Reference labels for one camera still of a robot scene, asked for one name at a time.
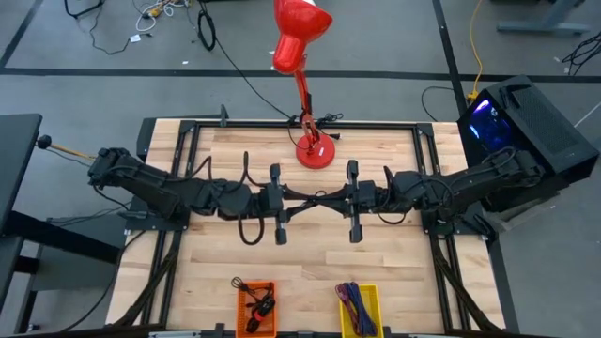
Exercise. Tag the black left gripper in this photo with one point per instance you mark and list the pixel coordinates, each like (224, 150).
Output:
(271, 202)

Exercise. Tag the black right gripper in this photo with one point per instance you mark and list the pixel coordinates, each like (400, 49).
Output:
(361, 197)

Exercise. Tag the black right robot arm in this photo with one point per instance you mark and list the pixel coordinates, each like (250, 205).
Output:
(469, 183)

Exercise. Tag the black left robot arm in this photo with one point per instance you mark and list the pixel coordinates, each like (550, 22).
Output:
(150, 185)

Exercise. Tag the yellow plastic basket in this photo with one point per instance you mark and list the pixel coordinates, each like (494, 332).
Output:
(373, 295)

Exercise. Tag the orange plastic slotted basket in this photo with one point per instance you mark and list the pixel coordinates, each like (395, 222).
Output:
(240, 319)

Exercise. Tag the black computer tower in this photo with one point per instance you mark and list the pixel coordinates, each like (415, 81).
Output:
(540, 122)

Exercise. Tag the wooden stick black knob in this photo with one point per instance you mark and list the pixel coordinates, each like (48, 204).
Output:
(43, 141)

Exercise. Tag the grey desk base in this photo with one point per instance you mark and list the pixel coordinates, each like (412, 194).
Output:
(544, 26)

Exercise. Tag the black desk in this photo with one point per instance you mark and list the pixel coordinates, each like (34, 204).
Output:
(16, 159)

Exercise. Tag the black aluminium table frame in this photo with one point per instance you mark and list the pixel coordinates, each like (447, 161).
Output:
(375, 125)

